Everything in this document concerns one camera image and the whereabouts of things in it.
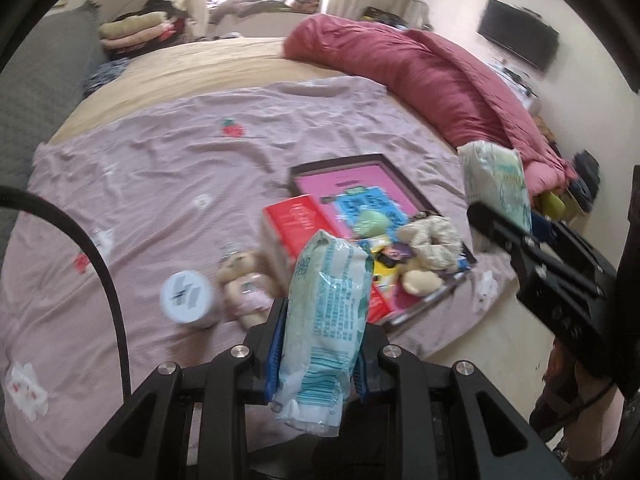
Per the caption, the purple bed blanket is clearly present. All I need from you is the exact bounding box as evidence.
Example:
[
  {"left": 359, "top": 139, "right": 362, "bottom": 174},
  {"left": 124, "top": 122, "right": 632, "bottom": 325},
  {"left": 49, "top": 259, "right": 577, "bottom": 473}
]
[{"left": 0, "top": 75, "right": 516, "bottom": 478}]

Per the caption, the green round soft object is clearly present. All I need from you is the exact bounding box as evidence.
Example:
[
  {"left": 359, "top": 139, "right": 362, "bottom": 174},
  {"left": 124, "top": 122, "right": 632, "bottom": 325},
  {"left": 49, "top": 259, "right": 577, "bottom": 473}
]
[{"left": 352, "top": 209, "right": 393, "bottom": 238}]

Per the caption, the grey quilted headboard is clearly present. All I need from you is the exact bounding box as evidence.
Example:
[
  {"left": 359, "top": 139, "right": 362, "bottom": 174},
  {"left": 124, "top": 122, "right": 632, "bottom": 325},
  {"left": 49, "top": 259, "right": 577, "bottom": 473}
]
[{"left": 0, "top": 1, "right": 109, "bottom": 241}]

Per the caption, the cream floral scrunchie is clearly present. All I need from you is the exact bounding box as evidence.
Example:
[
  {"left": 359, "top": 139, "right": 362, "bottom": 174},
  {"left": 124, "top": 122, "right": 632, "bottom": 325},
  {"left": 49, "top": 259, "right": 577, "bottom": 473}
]
[{"left": 396, "top": 216, "right": 462, "bottom": 271}]

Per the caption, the cream plush toy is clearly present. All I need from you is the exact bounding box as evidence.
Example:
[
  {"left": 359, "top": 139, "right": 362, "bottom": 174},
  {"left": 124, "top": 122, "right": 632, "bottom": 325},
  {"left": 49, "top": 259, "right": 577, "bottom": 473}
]
[{"left": 401, "top": 270, "right": 444, "bottom": 298}]

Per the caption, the black cable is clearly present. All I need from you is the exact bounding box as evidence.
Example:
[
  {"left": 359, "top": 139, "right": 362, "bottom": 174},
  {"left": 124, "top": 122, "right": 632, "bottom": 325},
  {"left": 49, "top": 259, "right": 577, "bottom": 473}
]
[{"left": 0, "top": 185, "right": 132, "bottom": 403}]

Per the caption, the dark tray with pink book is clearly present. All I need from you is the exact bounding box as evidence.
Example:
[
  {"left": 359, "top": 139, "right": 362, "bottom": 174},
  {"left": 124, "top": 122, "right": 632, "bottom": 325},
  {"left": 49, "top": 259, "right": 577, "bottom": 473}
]
[{"left": 287, "top": 153, "right": 478, "bottom": 334}]

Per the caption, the folded clothes pile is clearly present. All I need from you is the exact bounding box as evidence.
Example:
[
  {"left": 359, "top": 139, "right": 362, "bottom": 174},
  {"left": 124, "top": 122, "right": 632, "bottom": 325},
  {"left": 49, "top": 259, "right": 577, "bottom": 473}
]
[{"left": 99, "top": 11, "right": 183, "bottom": 58}]

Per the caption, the beige bed sheet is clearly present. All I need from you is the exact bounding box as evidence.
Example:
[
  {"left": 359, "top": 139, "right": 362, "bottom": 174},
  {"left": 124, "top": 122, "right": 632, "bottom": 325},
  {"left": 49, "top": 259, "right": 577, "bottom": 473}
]
[{"left": 49, "top": 34, "right": 346, "bottom": 146}]

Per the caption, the white green wipes pack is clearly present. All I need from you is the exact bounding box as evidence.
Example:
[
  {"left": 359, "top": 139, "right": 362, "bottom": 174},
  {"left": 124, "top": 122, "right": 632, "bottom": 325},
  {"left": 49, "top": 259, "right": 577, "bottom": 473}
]
[{"left": 458, "top": 141, "right": 532, "bottom": 232}]

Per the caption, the pink quilted duvet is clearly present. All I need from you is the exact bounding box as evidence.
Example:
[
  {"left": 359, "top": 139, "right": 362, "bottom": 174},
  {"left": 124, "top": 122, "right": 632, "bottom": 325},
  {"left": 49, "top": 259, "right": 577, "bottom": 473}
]
[{"left": 283, "top": 14, "right": 577, "bottom": 196}]

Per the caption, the wall mounted black television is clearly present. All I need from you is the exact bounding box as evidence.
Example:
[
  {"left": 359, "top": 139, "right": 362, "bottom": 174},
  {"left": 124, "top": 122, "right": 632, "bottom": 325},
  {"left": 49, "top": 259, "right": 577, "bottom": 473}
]
[{"left": 477, "top": 0, "right": 560, "bottom": 72}]

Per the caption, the red tissue box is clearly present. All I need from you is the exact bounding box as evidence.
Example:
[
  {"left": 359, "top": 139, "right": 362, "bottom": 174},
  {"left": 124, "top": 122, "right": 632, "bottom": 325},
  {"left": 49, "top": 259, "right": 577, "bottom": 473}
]
[{"left": 260, "top": 194, "right": 399, "bottom": 324}]

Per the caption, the yellow frog snack bag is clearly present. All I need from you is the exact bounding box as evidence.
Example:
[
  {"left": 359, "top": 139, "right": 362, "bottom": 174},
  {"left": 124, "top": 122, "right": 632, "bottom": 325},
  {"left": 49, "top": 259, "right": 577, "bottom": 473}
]
[{"left": 358, "top": 235, "right": 399, "bottom": 310}]

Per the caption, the light green tissue pack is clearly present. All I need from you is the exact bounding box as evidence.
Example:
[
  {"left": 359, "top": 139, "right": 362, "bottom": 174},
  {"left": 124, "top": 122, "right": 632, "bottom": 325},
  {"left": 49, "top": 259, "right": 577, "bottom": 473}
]
[{"left": 272, "top": 230, "right": 373, "bottom": 438}]

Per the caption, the white cylindrical jar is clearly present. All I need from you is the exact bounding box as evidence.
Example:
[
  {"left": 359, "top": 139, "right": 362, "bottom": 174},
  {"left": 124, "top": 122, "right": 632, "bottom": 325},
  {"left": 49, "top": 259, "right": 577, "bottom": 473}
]
[{"left": 160, "top": 270, "right": 218, "bottom": 328}]

